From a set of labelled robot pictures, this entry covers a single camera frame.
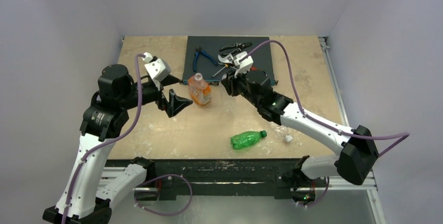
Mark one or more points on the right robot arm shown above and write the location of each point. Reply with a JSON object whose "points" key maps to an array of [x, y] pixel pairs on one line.
{"points": [[354, 150]]}

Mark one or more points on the green plastic bottle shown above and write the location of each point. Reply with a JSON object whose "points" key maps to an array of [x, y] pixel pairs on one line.
{"points": [[247, 139]]}

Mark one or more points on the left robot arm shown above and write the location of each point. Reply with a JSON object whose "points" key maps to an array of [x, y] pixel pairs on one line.
{"points": [[83, 200]]}

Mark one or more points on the black handled snips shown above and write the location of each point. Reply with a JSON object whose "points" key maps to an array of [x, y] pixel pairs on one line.
{"points": [[238, 46]]}

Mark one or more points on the slim clear plastic bottle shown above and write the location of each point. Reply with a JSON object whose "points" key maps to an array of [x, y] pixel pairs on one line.
{"points": [[283, 134]]}

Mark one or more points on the yellow black screwdriver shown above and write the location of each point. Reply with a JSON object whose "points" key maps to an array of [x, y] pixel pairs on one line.
{"points": [[219, 71]]}

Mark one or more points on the black network switch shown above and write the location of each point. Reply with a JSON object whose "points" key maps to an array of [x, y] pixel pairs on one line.
{"points": [[211, 45]]}

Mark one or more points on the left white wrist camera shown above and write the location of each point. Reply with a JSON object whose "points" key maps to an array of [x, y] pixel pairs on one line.
{"points": [[156, 68]]}

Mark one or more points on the red handled adjustable wrench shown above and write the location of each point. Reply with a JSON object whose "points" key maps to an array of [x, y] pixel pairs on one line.
{"points": [[225, 58]]}

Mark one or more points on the orange label plastic bottle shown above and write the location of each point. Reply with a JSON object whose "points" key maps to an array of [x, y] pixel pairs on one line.
{"points": [[199, 90]]}

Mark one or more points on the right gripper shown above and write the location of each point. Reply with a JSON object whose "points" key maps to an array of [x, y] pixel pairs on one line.
{"points": [[229, 83]]}

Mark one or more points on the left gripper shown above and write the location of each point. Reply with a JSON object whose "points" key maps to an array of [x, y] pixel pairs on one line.
{"points": [[175, 103]]}

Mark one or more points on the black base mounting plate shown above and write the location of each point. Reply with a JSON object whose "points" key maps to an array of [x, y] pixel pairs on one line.
{"points": [[277, 178]]}

